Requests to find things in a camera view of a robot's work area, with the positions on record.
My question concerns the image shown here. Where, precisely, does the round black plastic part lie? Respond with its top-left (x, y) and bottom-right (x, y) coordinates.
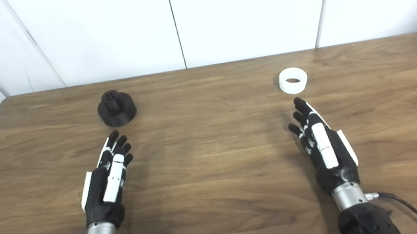
top-left (95, 87), bottom-right (139, 129)

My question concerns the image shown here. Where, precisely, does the white toothed plastic ring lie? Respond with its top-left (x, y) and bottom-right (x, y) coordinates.
top-left (277, 66), bottom-right (310, 95)

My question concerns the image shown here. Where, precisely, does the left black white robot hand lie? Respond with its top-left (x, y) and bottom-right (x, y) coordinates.
top-left (73, 128), bottom-right (144, 234)

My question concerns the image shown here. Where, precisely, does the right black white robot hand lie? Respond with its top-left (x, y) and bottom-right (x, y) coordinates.
top-left (285, 90), bottom-right (370, 217)

